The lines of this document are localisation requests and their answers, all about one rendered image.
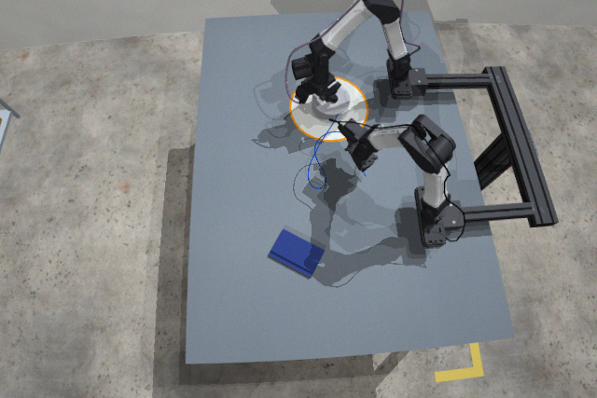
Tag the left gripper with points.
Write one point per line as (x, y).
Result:
(360, 161)

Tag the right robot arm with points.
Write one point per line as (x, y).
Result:
(324, 48)

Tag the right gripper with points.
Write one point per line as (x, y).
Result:
(322, 83)

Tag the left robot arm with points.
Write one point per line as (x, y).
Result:
(432, 199)

